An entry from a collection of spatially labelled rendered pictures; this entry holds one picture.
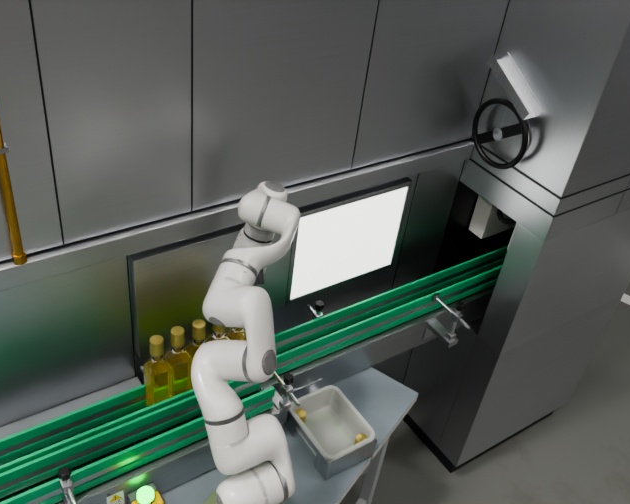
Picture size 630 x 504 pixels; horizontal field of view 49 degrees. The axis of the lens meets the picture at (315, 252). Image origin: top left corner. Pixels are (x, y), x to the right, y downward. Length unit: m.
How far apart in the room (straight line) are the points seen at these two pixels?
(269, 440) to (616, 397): 2.45
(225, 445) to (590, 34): 1.35
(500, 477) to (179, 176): 2.00
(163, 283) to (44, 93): 0.60
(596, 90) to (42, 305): 1.49
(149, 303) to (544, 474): 1.97
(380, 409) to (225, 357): 0.87
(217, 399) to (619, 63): 1.29
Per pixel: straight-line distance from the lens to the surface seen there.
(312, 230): 2.01
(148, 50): 1.53
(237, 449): 1.48
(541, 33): 2.09
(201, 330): 1.80
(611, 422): 3.57
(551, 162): 2.12
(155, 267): 1.79
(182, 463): 1.92
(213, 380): 1.46
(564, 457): 3.32
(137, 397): 1.95
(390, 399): 2.24
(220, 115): 1.67
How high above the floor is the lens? 2.42
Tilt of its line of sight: 38 degrees down
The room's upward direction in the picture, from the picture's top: 8 degrees clockwise
